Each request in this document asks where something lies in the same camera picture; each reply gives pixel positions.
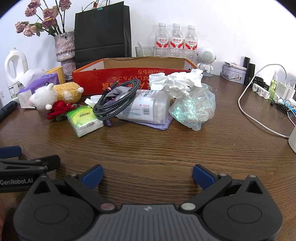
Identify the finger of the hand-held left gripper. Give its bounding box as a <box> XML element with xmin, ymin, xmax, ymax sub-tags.
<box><xmin>0</xmin><ymin>155</ymin><xmax>61</xmax><ymax>180</ymax></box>
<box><xmin>0</xmin><ymin>146</ymin><xmax>22</xmax><ymax>160</ymax></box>

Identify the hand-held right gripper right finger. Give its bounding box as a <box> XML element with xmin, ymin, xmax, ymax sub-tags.
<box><xmin>179</xmin><ymin>164</ymin><xmax>270</xmax><ymax>214</ymax></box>

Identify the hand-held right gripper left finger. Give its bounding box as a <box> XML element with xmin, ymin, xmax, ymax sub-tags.
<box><xmin>26</xmin><ymin>164</ymin><xmax>117</xmax><ymax>214</ymax></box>

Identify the green tissue pack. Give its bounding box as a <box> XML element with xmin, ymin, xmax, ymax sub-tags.
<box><xmin>67</xmin><ymin>105</ymin><xmax>104</xmax><ymax>138</ymax></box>

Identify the red fabric rose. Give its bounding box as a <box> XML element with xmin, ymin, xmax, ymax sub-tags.
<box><xmin>47</xmin><ymin>100</ymin><xmax>78</xmax><ymax>122</ymax></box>

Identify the purple cloth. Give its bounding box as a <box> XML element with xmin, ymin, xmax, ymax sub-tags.
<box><xmin>105</xmin><ymin>115</ymin><xmax>174</xmax><ymax>131</ymax></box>

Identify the braided black green cable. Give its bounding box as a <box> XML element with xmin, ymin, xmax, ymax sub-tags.
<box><xmin>93</xmin><ymin>78</ymin><xmax>142</xmax><ymax>121</ymax></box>

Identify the iridescent plastic bag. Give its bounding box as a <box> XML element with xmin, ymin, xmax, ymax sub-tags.
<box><xmin>168</xmin><ymin>83</ymin><xmax>216</xmax><ymax>132</ymax></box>

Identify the white and yellow plush toy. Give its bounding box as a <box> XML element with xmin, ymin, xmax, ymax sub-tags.
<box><xmin>28</xmin><ymin>82</ymin><xmax>84</xmax><ymax>110</ymax></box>

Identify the white plastic bottle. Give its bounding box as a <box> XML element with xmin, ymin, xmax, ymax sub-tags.
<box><xmin>117</xmin><ymin>89</ymin><xmax>177</xmax><ymax>124</ymax></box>

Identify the clear plastic wrapper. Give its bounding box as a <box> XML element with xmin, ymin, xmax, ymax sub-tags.
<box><xmin>107</xmin><ymin>86</ymin><xmax>131</xmax><ymax>101</ymax></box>

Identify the white tissue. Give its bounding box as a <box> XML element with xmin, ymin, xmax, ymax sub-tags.
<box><xmin>148</xmin><ymin>69</ymin><xmax>204</xmax><ymax>98</ymax></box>

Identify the red cardboard box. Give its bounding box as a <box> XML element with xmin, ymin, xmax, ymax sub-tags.
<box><xmin>72</xmin><ymin>57</ymin><xmax>199</xmax><ymax>96</ymax></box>

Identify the white round container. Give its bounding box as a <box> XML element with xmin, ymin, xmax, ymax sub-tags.
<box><xmin>288</xmin><ymin>126</ymin><xmax>296</xmax><ymax>153</ymax></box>

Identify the dark blue case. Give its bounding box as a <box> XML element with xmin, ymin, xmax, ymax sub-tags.
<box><xmin>0</xmin><ymin>101</ymin><xmax>18</xmax><ymax>123</ymax></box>

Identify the purple tissue box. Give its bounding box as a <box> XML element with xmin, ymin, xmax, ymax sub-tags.
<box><xmin>17</xmin><ymin>68</ymin><xmax>60</xmax><ymax>109</ymax></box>

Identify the white detergent jug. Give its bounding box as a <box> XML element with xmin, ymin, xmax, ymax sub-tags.
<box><xmin>5</xmin><ymin>48</ymin><xmax>28</xmax><ymax>98</ymax></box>

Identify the yellow cup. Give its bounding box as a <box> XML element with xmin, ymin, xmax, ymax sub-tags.
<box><xmin>46</xmin><ymin>66</ymin><xmax>66</xmax><ymax>84</ymax></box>

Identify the white printed tin box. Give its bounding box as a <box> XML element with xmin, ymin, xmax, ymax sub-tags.
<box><xmin>221</xmin><ymin>62</ymin><xmax>247</xmax><ymax>84</ymax></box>

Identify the white power strip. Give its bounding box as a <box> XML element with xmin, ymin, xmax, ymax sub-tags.
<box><xmin>273</xmin><ymin>97</ymin><xmax>296</xmax><ymax>110</ymax></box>

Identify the green spray bottle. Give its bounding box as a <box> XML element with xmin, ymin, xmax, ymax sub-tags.
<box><xmin>268</xmin><ymin>70</ymin><xmax>280</xmax><ymax>100</ymax></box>

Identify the white charger plug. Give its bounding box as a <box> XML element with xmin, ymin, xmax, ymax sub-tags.
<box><xmin>275</xmin><ymin>81</ymin><xmax>289</xmax><ymax>100</ymax></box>
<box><xmin>287</xmin><ymin>80</ymin><xmax>296</xmax><ymax>102</ymax></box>

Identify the mottled purple ceramic vase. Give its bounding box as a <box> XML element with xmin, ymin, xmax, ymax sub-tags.
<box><xmin>54</xmin><ymin>31</ymin><xmax>76</xmax><ymax>78</ymax></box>

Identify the white robot speaker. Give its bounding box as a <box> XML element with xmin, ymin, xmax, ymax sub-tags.
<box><xmin>196</xmin><ymin>47</ymin><xmax>216</xmax><ymax>76</ymax></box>

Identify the clear water bottle red label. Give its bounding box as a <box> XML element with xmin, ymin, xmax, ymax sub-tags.
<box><xmin>154</xmin><ymin>22</ymin><xmax>170</xmax><ymax>57</ymax></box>
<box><xmin>169</xmin><ymin>23</ymin><xmax>185</xmax><ymax>58</ymax></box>
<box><xmin>184</xmin><ymin>25</ymin><xmax>199</xmax><ymax>59</ymax></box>

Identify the clear glass cup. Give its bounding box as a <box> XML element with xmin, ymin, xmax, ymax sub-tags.
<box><xmin>135</xmin><ymin>46</ymin><xmax>155</xmax><ymax>57</ymax></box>

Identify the black paper bag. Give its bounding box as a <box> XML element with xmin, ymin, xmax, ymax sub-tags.
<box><xmin>74</xmin><ymin>0</ymin><xmax>132</xmax><ymax>69</ymax></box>

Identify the dried pink rose bouquet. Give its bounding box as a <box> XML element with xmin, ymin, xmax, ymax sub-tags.
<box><xmin>15</xmin><ymin>0</ymin><xmax>72</xmax><ymax>37</ymax></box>

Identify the white cable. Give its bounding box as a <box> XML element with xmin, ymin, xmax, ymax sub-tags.
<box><xmin>238</xmin><ymin>63</ymin><xmax>294</xmax><ymax>138</ymax></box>

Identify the white cable organizer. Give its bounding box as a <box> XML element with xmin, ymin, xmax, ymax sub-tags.
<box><xmin>252</xmin><ymin>83</ymin><xmax>271</xmax><ymax>99</ymax></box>

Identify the black cable tangle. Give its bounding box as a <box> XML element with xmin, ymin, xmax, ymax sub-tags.
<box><xmin>270</xmin><ymin>100</ymin><xmax>292</xmax><ymax>114</ymax></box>

